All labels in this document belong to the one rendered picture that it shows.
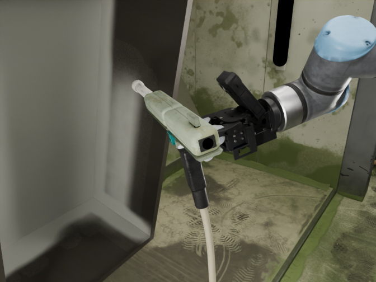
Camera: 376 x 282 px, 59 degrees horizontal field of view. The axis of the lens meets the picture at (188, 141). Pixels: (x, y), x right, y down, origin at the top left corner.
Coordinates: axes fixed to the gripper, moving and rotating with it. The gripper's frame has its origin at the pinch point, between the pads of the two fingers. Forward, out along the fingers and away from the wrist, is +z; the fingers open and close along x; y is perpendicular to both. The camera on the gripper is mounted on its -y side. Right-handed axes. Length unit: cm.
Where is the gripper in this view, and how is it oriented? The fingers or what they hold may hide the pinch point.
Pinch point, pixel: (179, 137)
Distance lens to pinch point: 62.9
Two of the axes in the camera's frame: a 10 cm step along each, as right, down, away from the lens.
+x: -3.7, -3.3, 8.7
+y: 2.2, 8.8, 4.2
